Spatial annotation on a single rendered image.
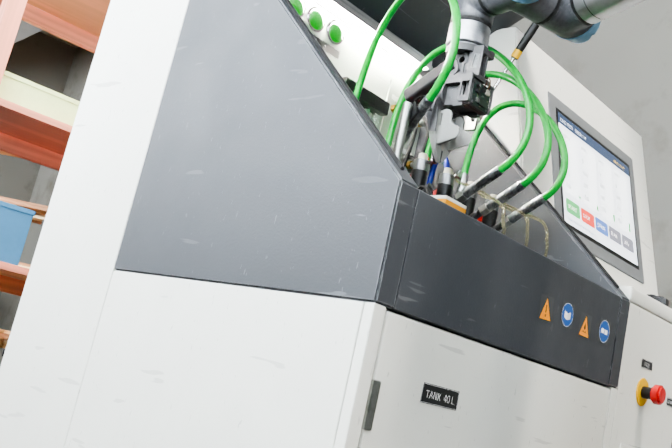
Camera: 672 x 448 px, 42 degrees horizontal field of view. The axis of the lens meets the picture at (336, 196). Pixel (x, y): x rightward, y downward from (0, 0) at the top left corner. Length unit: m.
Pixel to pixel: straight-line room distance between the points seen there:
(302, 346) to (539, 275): 0.43
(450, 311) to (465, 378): 0.10
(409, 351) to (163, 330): 0.41
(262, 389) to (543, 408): 0.48
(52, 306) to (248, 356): 0.54
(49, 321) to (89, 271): 0.13
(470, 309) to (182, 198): 0.49
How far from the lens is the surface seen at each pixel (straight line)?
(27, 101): 3.74
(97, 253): 1.57
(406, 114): 1.42
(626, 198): 2.36
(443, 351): 1.19
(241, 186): 1.31
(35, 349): 1.66
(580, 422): 1.55
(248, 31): 1.45
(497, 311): 1.30
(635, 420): 1.75
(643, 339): 1.75
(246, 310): 1.23
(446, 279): 1.19
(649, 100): 3.90
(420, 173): 1.54
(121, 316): 1.46
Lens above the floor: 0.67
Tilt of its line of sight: 12 degrees up
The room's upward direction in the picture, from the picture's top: 13 degrees clockwise
